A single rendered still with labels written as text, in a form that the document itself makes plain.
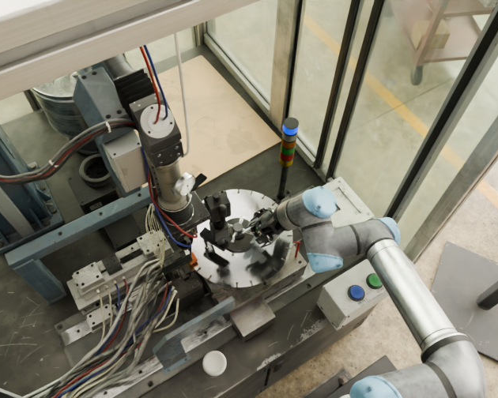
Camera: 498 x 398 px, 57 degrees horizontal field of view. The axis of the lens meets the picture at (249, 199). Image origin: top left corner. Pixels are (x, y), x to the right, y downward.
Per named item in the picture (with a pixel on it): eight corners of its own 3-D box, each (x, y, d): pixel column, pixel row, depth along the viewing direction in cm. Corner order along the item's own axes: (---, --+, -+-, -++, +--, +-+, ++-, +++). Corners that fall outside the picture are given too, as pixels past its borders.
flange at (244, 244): (254, 218, 142) (254, 214, 140) (258, 250, 136) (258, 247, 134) (218, 219, 141) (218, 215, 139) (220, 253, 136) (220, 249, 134)
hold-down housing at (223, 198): (226, 223, 127) (223, 183, 110) (232, 237, 125) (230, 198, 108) (207, 230, 125) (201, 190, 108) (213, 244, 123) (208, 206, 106)
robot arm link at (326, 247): (363, 262, 104) (349, 215, 107) (315, 273, 103) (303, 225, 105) (352, 264, 112) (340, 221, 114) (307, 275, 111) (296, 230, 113)
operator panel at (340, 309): (382, 260, 157) (394, 241, 144) (404, 287, 152) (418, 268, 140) (315, 302, 149) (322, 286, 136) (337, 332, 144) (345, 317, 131)
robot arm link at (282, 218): (296, 192, 116) (315, 216, 117) (286, 197, 120) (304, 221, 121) (279, 208, 112) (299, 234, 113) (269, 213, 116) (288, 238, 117)
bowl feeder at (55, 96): (119, 94, 196) (96, 22, 165) (151, 143, 182) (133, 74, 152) (48, 123, 187) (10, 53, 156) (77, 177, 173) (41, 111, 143)
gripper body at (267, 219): (243, 227, 125) (266, 216, 115) (262, 209, 130) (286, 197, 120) (260, 249, 126) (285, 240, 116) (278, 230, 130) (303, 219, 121)
